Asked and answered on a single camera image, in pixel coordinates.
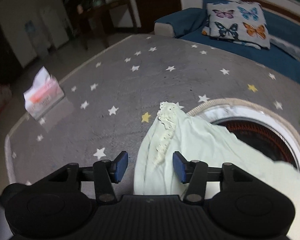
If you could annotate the butterfly print pillow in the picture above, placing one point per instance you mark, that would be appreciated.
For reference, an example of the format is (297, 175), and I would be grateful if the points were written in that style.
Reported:
(238, 22)

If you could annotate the tissue box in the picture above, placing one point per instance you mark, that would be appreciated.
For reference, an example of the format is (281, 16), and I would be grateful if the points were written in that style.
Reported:
(44, 93)

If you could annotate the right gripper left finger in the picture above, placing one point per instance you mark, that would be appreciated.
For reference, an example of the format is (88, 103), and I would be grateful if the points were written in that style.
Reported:
(106, 173)

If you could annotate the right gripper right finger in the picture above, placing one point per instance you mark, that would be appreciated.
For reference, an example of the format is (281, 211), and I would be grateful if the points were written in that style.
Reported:
(192, 173)

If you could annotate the white refrigerator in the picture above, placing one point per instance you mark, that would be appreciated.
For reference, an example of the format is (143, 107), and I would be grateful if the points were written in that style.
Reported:
(54, 26)

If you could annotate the pale green garment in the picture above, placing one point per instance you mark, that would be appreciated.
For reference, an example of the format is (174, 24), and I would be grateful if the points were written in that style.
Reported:
(196, 139)

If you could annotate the water dispenser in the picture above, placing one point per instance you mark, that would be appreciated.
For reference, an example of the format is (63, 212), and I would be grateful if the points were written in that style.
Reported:
(35, 39)

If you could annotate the blue sofa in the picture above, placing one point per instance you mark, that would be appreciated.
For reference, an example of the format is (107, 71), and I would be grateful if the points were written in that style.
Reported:
(283, 55)

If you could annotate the dark wooden side table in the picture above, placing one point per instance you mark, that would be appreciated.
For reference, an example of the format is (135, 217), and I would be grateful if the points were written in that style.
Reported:
(97, 22)

